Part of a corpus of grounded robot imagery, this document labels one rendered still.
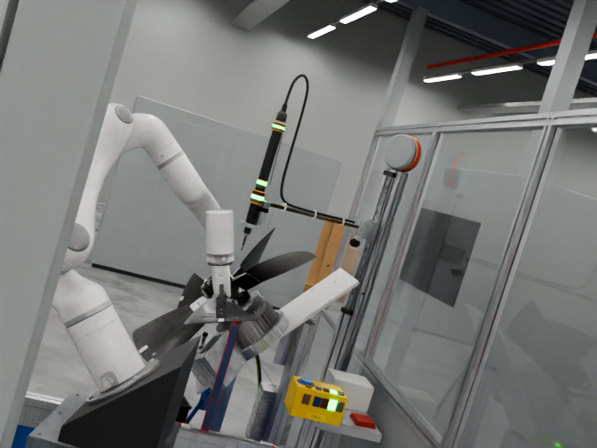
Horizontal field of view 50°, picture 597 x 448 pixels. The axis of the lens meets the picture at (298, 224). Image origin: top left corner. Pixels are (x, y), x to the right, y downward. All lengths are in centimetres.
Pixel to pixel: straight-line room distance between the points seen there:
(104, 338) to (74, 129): 127
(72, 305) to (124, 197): 615
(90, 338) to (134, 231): 620
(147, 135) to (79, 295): 54
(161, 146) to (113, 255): 594
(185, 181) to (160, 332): 63
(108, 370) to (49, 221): 126
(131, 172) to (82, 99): 734
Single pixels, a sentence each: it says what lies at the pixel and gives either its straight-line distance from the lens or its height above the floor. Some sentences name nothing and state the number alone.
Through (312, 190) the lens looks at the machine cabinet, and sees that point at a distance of 805.
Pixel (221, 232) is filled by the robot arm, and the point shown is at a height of 143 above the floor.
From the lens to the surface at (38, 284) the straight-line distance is 37.
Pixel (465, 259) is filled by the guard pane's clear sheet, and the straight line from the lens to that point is 226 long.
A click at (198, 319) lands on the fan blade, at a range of 203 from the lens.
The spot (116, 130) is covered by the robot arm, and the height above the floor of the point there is 163.
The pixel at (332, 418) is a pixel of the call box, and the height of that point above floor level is 100.
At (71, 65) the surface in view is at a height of 166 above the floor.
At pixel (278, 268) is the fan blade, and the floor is 133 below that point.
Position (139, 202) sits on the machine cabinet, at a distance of 773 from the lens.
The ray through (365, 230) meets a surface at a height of 153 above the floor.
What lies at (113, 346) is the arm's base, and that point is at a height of 114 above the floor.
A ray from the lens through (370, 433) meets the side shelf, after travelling 244.
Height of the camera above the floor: 164
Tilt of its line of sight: 4 degrees down
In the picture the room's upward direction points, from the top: 17 degrees clockwise
